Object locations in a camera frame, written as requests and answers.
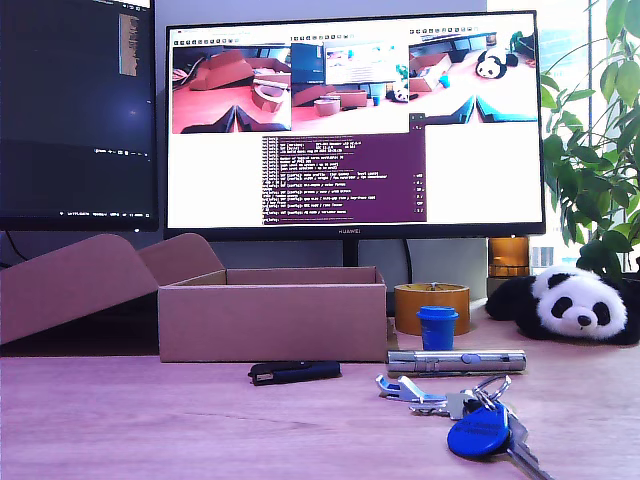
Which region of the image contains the key bunch with blue fob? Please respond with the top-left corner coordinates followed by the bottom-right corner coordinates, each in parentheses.
top-left (374, 373), bottom-right (554, 480)

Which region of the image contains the open brown cardboard box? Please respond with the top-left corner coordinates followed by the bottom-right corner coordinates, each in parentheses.
top-left (0, 232), bottom-right (389, 364)

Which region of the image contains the brown packing tape roll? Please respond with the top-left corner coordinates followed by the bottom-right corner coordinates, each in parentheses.
top-left (393, 282), bottom-right (472, 337)

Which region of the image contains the small blue cup with lid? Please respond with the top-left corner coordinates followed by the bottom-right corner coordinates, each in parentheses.
top-left (415, 304), bottom-right (460, 352)

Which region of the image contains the Huawei monitor with bright screen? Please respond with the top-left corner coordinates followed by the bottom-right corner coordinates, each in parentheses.
top-left (163, 9), bottom-right (547, 242)

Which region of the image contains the silver metal flashlight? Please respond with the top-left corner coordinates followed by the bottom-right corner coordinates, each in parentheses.
top-left (385, 348), bottom-right (528, 378)

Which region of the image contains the amber glass jar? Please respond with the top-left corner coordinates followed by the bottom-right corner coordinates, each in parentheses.
top-left (486, 236), bottom-right (531, 297)

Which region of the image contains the black and white panda plush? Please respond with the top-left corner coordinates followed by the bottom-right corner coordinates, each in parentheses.
top-left (484, 264), bottom-right (640, 348)

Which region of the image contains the green leafy houseplant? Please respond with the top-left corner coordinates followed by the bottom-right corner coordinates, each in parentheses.
top-left (538, 0), bottom-right (640, 282)

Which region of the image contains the dark-screen computer monitor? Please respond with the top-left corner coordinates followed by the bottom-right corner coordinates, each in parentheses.
top-left (0, 0), bottom-right (160, 234)

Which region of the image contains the black monitor cable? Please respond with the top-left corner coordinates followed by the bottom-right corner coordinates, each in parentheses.
top-left (402, 238), bottom-right (415, 287)

